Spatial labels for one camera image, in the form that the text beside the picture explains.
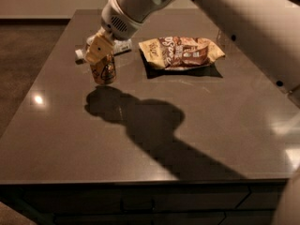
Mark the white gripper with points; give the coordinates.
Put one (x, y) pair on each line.
(116, 24)

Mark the orange soda can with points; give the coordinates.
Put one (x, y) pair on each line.
(104, 72)

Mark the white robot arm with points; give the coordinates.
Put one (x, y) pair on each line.
(266, 31)

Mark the clear plastic water bottle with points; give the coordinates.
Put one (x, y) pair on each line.
(118, 48)

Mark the brown chip bag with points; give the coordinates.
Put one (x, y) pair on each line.
(180, 53)

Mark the dark cabinet drawers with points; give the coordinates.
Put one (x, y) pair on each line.
(237, 203)

